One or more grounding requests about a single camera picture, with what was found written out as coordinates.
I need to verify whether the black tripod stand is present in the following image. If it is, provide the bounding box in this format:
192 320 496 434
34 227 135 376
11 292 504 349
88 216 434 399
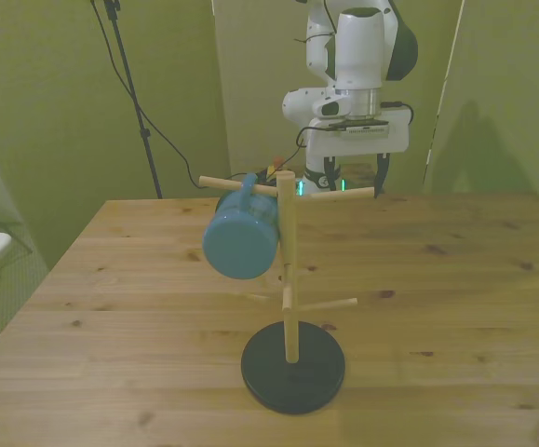
89 0 164 200

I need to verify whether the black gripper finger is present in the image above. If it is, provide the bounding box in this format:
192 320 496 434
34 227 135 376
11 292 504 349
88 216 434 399
374 152 392 199
322 156 341 192

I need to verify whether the blue enamel mug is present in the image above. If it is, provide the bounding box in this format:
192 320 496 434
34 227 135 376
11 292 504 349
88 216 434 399
202 172 281 281

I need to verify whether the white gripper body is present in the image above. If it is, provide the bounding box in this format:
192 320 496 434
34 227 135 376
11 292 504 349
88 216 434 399
304 105 411 160

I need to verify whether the black tripod cable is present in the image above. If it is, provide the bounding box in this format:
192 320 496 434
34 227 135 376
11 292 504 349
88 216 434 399
90 0 205 190

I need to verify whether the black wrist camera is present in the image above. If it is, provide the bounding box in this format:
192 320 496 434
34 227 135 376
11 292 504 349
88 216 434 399
327 118 390 138

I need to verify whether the wooden mug tree black base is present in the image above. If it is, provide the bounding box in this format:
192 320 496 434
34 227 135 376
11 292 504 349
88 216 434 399
198 169 375 415

